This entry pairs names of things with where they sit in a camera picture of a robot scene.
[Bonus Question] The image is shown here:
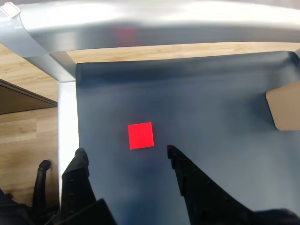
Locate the gripper black right finger with holes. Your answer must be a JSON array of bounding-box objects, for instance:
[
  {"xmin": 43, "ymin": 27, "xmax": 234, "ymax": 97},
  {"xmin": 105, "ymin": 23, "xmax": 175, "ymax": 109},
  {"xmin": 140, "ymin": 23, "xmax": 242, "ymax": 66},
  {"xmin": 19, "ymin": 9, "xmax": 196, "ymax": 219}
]
[{"xmin": 166, "ymin": 144, "xmax": 258, "ymax": 225}]

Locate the red white sticker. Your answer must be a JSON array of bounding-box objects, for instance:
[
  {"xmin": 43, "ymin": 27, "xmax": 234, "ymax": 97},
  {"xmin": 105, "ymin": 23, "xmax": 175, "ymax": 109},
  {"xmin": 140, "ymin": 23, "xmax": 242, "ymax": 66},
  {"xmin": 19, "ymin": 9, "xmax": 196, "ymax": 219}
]
[{"xmin": 0, "ymin": 2, "xmax": 21, "ymax": 17}]

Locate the red cube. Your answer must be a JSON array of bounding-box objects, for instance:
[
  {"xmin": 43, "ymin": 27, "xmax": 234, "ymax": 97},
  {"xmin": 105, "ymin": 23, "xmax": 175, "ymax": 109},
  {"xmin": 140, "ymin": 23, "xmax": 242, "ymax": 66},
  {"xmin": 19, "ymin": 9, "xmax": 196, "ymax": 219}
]
[{"xmin": 127, "ymin": 121, "xmax": 155, "ymax": 150}]

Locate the dark brown panel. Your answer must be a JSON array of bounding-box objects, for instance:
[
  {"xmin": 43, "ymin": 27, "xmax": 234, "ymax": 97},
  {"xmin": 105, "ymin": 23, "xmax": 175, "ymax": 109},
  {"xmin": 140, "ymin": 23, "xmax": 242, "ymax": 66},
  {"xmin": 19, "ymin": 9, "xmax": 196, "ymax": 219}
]
[{"xmin": 0, "ymin": 79, "xmax": 58, "ymax": 115}]

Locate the grey table mat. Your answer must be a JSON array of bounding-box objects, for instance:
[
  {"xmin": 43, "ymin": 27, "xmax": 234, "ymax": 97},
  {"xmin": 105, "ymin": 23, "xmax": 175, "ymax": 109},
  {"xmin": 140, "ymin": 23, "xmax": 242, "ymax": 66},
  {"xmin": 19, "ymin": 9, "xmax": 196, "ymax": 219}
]
[{"xmin": 75, "ymin": 51, "xmax": 300, "ymax": 225}]

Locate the silver metal frame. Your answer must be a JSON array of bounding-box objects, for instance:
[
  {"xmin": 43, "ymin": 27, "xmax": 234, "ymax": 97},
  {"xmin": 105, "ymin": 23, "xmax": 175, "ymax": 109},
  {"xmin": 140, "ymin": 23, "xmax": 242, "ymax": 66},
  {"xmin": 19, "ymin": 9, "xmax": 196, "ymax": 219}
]
[{"xmin": 0, "ymin": 0, "xmax": 300, "ymax": 83}]

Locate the beige rounded box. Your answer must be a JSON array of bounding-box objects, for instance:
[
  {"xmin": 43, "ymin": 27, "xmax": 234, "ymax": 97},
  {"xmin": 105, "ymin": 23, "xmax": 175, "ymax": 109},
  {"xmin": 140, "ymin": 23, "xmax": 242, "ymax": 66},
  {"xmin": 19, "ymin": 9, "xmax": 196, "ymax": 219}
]
[{"xmin": 265, "ymin": 81, "xmax": 300, "ymax": 131}]

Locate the gripper black left finger taped tip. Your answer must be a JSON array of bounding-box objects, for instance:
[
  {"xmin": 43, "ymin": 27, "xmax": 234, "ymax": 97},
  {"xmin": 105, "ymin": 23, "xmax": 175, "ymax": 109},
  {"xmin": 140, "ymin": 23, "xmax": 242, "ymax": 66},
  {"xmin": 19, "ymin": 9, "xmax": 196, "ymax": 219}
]
[{"xmin": 60, "ymin": 148, "xmax": 118, "ymax": 225}]

